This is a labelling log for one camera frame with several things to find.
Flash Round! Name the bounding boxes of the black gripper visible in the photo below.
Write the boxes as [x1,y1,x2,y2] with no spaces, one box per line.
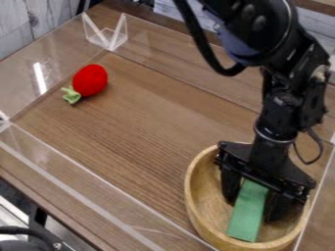
[215,130,316,223]

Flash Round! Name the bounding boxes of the green rectangular block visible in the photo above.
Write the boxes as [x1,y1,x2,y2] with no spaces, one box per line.
[227,179,268,242]

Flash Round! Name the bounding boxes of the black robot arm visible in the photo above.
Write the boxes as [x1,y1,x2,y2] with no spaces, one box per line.
[200,0,330,221]

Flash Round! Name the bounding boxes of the brown wooden bowl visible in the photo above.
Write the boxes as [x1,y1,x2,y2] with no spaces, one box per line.
[184,145,310,251]

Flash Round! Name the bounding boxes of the black equipment under table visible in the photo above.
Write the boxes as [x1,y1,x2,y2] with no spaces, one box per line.
[0,205,89,251]

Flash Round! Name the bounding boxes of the red plush strawberry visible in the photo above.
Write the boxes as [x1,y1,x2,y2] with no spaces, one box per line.
[61,64,107,105]

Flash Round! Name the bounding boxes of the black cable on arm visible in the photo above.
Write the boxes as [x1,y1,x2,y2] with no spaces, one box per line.
[171,0,248,77]

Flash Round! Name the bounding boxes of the clear acrylic enclosure wall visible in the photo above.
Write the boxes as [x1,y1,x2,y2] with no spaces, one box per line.
[0,6,335,251]

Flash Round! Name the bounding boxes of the clear acrylic corner bracket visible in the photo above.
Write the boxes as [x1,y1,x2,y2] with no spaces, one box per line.
[81,13,128,52]

